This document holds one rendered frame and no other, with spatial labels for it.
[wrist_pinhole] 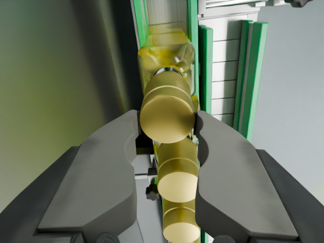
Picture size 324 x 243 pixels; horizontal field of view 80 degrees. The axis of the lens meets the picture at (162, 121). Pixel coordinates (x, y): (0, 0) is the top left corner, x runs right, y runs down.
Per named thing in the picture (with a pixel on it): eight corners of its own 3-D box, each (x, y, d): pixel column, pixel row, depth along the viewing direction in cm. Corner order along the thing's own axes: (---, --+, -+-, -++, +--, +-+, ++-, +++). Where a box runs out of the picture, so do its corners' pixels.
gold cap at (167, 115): (143, 71, 15) (135, 93, 11) (191, 71, 14) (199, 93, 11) (146, 113, 16) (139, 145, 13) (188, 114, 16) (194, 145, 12)
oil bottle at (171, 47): (151, 30, 35) (131, 53, 16) (182, 26, 34) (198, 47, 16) (155, 61, 38) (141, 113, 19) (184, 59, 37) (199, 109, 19)
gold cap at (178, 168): (156, 136, 17) (153, 172, 14) (196, 134, 17) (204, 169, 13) (160, 166, 19) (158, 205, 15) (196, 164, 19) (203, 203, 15)
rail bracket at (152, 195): (133, 147, 49) (122, 191, 37) (160, 145, 48) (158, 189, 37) (136, 159, 51) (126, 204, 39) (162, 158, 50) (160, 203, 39)
